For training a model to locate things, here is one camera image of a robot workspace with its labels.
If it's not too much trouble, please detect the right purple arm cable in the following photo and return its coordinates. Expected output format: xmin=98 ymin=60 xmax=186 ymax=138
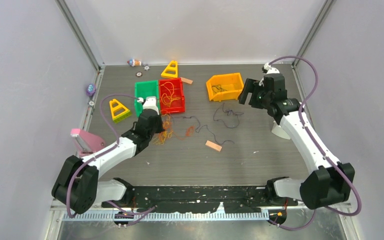
xmin=268 ymin=55 xmax=363 ymax=231

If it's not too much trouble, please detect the yellow triangle block far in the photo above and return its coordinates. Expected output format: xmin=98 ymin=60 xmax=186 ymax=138
xmin=160 ymin=60 xmax=179 ymax=79

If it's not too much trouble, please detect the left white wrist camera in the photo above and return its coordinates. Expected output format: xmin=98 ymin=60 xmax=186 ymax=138
xmin=136 ymin=96 xmax=160 ymax=115

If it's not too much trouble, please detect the tan wooden block near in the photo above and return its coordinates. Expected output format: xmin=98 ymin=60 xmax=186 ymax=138
xmin=205 ymin=140 xmax=222 ymax=152

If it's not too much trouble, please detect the yellow triangle block near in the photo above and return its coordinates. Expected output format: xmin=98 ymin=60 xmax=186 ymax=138
xmin=109 ymin=98 xmax=132 ymax=124

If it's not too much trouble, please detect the small toy figurine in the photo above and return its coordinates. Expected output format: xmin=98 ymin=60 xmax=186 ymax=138
xmin=126 ymin=58 xmax=142 ymax=67

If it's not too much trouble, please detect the tan wooden block far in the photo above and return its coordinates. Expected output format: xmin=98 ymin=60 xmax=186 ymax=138
xmin=180 ymin=77 xmax=193 ymax=85

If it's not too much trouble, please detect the orange plastic bin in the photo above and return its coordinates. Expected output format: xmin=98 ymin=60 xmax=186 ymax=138
xmin=206 ymin=72 xmax=244 ymax=102

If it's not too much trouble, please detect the orange string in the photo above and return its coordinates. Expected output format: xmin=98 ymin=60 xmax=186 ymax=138
xmin=157 ymin=114 xmax=196 ymax=143

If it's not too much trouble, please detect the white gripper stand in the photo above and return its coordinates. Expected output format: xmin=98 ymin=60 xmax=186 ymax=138
xmin=271 ymin=121 xmax=291 ymax=140

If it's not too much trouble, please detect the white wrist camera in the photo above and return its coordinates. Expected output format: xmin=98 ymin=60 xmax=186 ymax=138
xmin=258 ymin=62 xmax=280 ymax=87
xmin=136 ymin=96 xmax=160 ymax=115

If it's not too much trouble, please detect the red plastic bin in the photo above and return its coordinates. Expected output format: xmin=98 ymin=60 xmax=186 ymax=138
xmin=158 ymin=78 xmax=186 ymax=115

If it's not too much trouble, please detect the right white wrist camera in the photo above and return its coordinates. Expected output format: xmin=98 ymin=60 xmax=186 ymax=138
xmin=258 ymin=62 xmax=280 ymax=87

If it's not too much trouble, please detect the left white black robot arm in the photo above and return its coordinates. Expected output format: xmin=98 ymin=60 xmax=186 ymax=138
xmin=51 ymin=109 xmax=164 ymax=214

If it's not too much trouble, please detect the small round gear near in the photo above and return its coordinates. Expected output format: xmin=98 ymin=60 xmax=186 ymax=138
xmin=135 ymin=71 xmax=143 ymax=78

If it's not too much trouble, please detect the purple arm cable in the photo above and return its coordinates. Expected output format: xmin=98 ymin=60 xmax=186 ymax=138
xmin=65 ymin=94 xmax=158 ymax=228
xmin=268 ymin=55 xmax=363 ymax=231

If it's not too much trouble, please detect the tan wooden block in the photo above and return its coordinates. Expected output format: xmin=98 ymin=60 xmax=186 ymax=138
xmin=205 ymin=140 xmax=222 ymax=152
xmin=180 ymin=77 xmax=193 ymax=85

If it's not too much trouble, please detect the pink gripper stand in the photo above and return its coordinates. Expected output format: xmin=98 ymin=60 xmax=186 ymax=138
xmin=70 ymin=128 xmax=106 ymax=157

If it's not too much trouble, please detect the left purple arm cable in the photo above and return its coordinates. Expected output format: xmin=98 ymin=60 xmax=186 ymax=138
xmin=65 ymin=94 xmax=158 ymax=228

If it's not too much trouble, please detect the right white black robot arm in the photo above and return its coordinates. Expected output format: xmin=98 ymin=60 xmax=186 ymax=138
xmin=238 ymin=73 xmax=355 ymax=210

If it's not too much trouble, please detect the green plastic bin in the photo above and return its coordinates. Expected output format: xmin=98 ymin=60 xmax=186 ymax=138
xmin=134 ymin=80 xmax=160 ymax=109

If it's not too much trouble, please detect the yellow triangle block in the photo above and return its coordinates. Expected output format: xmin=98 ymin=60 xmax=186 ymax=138
xmin=109 ymin=98 xmax=132 ymax=124
xmin=160 ymin=60 xmax=179 ymax=79

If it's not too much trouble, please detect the purple toy block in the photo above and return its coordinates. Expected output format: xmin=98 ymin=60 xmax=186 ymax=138
xmin=86 ymin=83 xmax=97 ymax=97

